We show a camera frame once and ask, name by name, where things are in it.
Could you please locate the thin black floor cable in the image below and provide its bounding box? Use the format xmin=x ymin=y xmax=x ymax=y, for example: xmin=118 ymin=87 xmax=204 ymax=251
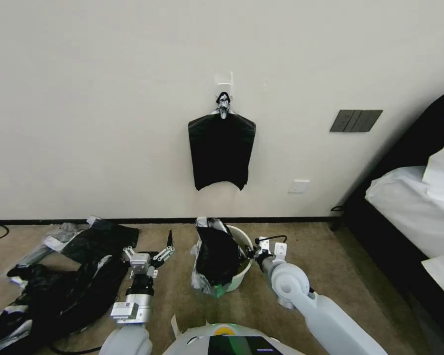
xmin=50 ymin=342 xmax=101 ymax=354

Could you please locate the green plastic piece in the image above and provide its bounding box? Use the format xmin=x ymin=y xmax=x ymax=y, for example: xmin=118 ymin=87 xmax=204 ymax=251
xmin=213 ymin=282 xmax=233 ymax=298

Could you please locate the white robot front shell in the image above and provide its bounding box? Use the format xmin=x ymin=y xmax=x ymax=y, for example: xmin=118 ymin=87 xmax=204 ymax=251
xmin=162 ymin=322 xmax=283 ymax=355

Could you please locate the flat black trash bag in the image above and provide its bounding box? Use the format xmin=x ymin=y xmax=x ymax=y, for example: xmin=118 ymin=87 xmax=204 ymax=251
xmin=61 ymin=216 xmax=141 ymax=264

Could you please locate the white wall hook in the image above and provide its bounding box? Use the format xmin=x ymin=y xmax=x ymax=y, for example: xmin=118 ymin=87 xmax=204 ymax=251
xmin=214 ymin=72 xmax=235 ymax=98

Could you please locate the black bed frame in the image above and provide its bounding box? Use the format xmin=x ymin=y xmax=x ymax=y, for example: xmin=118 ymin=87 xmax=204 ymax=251
xmin=332 ymin=85 xmax=444 ymax=355

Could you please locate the grey plastic bag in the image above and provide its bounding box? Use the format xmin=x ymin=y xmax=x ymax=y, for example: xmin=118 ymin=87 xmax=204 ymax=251
xmin=16 ymin=221 xmax=86 ymax=268

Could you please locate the white round trash bin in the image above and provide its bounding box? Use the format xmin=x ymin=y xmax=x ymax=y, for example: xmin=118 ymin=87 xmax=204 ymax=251
xmin=196 ymin=225 xmax=255 ymax=293

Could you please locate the hanging black trash bag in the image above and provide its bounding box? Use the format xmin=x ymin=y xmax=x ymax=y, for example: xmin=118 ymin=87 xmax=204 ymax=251
xmin=187 ymin=92 xmax=258 ymax=192

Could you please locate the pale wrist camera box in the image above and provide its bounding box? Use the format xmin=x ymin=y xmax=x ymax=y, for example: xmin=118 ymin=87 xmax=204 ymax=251
xmin=129 ymin=253 xmax=151 ymax=277

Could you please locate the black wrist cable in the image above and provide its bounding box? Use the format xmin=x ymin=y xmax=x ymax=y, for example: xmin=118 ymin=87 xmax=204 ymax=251
xmin=256 ymin=234 xmax=288 ymax=246

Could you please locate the white duvet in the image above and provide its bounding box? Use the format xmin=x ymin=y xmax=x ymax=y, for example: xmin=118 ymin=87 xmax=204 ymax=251
xmin=365 ymin=164 xmax=444 ymax=259

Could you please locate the dark grey switch panel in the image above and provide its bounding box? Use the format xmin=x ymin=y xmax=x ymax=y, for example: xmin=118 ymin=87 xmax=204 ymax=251
xmin=330 ymin=109 xmax=384 ymax=133

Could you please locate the black trash bag with tape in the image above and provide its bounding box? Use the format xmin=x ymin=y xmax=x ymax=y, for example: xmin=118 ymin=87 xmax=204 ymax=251
xmin=190 ymin=216 xmax=246 ymax=297

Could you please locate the white wall socket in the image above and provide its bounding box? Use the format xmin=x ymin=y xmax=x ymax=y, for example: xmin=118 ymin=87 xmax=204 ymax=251
xmin=288 ymin=179 xmax=310 ymax=194

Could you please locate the large crumpled black bag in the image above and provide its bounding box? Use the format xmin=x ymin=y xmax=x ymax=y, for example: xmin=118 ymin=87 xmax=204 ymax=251
xmin=0 ymin=254 xmax=131 ymax=354

